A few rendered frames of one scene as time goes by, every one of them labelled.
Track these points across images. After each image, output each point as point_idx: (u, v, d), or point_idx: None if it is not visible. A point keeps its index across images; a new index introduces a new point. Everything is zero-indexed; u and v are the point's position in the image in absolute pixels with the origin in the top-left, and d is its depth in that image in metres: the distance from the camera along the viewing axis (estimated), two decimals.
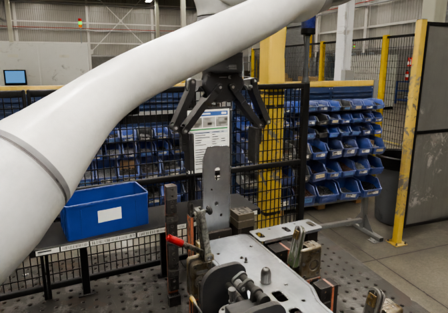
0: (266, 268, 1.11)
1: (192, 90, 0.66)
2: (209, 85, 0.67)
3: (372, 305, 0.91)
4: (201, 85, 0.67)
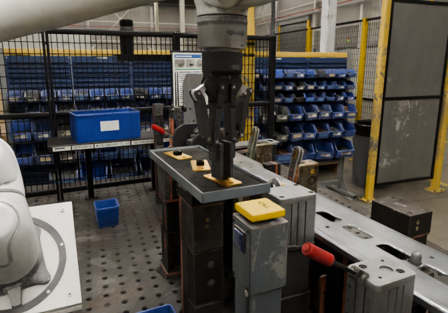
0: None
1: (202, 100, 0.66)
2: (211, 85, 0.66)
3: (295, 157, 1.29)
4: (206, 89, 0.67)
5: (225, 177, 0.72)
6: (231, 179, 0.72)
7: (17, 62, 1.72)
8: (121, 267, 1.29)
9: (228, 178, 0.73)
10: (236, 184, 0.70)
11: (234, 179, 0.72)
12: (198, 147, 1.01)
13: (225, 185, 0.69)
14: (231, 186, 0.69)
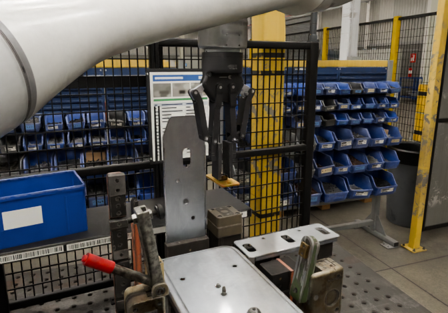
0: (255, 310, 0.65)
1: (199, 99, 0.66)
2: (209, 85, 0.67)
3: None
4: (204, 89, 0.67)
5: (225, 177, 0.72)
6: (231, 180, 0.72)
7: None
8: None
9: (228, 179, 0.73)
10: (233, 185, 0.69)
11: (233, 180, 0.72)
12: None
13: (222, 185, 0.69)
14: (227, 187, 0.69)
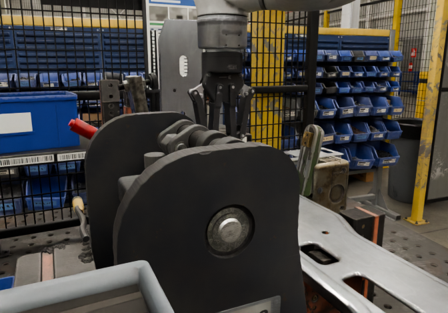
0: None
1: (199, 99, 0.66)
2: (209, 85, 0.67)
3: None
4: (203, 89, 0.67)
5: None
6: None
7: None
8: None
9: None
10: None
11: None
12: (138, 285, 0.13)
13: None
14: None
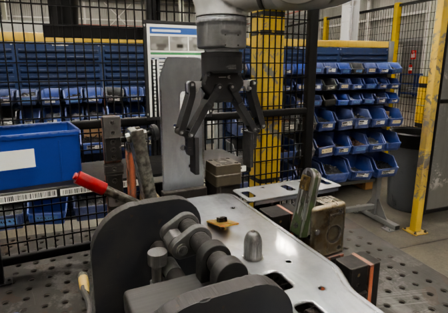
0: (253, 232, 0.62)
1: (193, 93, 0.66)
2: (208, 85, 0.67)
3: None
4: (201, 87, 0.67)
5: (224, 219, 0.74)
6: (230, 221, 0.74)
7: None
8: None
9: (228, 221, 0.75)
10: (232, 224, 0.71)
11: (233, 221, 0.74)
12: None
13: (221, 225, 0.71)
14: (227, 226, 0.71)
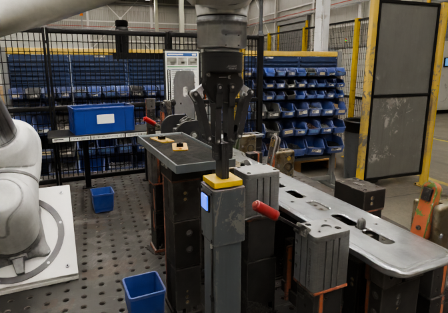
0: None
1: (200, 101, 0.66)
2: (209, 85, 0.67)
3: (272, 145, 1.41)
4: (204, 89, 0.67)
5: None
6: None
7: (19, 59, 1.85)
8: (114, 245, 1.42)
9: None
10: None
11: None
12: (181, 134, 1.14)
13: None
14: None
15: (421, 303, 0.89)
